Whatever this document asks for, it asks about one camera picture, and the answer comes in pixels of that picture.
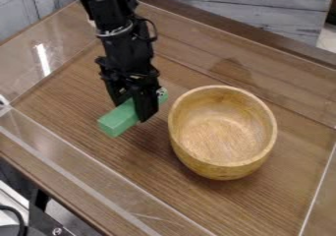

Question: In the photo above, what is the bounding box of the brown wooden bowl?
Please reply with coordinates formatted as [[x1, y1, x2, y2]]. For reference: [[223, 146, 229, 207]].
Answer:
[[167, 85, 278, 181]]

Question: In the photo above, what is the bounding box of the black cable under table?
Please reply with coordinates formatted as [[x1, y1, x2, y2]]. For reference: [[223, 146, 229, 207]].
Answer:
[[0, 204, 29, 236]]

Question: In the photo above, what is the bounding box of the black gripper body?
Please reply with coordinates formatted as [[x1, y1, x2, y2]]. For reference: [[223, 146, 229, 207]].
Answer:
[[95, 27, 158, 85]]

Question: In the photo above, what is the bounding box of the green rectangular block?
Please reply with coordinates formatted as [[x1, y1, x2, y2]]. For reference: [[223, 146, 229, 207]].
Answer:
[[97, 88, 167, 138]]

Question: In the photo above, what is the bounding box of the black table leg frame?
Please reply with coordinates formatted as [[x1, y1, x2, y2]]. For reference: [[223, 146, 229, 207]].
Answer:
[[25, 189, 75, 236]]

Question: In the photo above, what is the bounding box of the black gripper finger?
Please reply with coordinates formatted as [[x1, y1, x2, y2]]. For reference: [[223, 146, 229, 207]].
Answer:
[[130, 84, 161, 122], [105, 79, 130, 106]]

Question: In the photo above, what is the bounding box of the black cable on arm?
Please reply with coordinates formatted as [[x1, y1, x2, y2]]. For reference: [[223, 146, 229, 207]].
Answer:
[[131, 17, 158, 42]]

